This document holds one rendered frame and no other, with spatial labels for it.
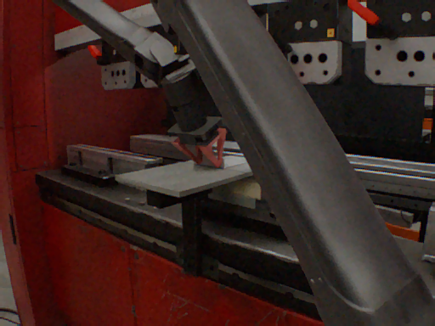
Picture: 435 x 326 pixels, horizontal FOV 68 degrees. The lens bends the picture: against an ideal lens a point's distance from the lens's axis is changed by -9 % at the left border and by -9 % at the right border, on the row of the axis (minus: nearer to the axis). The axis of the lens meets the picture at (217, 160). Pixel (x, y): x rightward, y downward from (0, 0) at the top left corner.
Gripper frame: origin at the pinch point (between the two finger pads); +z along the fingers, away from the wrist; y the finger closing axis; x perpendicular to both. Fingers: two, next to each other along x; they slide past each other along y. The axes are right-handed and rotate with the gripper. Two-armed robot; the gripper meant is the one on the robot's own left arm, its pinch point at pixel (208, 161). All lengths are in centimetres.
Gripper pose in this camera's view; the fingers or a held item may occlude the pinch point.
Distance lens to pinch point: 74.4
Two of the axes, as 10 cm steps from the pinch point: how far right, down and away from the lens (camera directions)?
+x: -5.8, 5.8, -5.7
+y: -7.5, -1.2, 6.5
